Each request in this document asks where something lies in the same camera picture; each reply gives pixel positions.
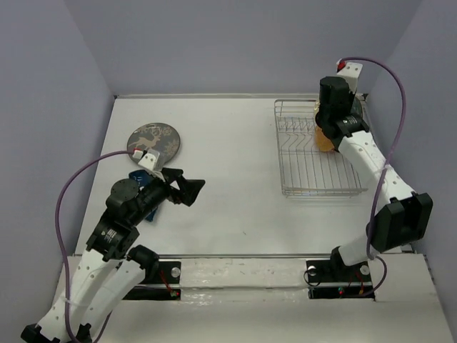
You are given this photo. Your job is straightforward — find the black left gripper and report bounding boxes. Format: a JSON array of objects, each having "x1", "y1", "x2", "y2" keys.
[{"x1": 131, "y1": 166, "x2": 206, "y2": 224}]

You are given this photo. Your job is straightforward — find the woven bamboo round plate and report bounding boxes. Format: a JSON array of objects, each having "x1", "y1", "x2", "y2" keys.
[{"x1": 314, "y1": 125, "x2": 335, "y2": 152}]

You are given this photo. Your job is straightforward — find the dark blue patterned plate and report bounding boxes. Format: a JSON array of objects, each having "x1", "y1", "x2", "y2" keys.
[{"x1": 129, "y1": 169, "x2": 158, "y2": 222}]

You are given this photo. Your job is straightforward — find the grey reindeer pattern plate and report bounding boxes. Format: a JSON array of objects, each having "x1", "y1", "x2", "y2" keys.
[{"x1": 126, "y1": 123, "x2": 181, "y2": 164}]

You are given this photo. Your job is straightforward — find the cream patterned small plate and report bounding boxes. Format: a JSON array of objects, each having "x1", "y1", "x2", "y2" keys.
[{"x1": 313, "y1": 101, "x2": 320, "y2": 116}]

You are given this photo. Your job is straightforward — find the teal glazed ceramic plate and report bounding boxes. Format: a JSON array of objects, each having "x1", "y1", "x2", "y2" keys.
[{"x1": 351, "y1": 96, "x2": 363, "y2": 117}]

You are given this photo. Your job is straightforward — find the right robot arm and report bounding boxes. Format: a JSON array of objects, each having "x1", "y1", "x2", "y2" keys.
[{"x1": 316, "y1": 76, "x2": 433, "y2": 280}]

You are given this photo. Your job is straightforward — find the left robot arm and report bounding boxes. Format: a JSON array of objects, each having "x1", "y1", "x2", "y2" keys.
[{"x1": 21, "y1": 168, "x2": 205, "y2": 342}]

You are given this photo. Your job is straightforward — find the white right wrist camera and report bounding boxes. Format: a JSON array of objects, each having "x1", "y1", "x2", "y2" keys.
[{"x1": 336, "y1": 61, "x2": 363, "y2": 93}]

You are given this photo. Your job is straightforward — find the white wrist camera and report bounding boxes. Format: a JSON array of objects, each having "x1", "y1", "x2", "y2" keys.
[
  {"x1": 138, "y1": 149, "x2": 165, "y2": 174},
  {"x1": 336, "y1": 61, "x2": 363, "y2": 93}
]

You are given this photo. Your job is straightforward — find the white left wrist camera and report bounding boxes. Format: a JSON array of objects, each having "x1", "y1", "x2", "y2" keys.
[{"x1": 138, "y1": 149, "x2": 165, "y2": 174}]

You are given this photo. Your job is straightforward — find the metal wire dish rack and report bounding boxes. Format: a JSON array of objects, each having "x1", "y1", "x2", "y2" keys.
[{"x1": 274, "y1": 99, "x2": 366, "y2": 198}]

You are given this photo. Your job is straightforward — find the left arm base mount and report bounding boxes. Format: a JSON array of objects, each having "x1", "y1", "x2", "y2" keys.
[{"x1": 124, "y1": 260, "x2": 181, "y2": 301}]

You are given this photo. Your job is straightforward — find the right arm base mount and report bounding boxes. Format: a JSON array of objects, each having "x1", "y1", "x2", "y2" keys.
[{"x1": 303, "y1": 259, "x2": 374, "y2": 299}]

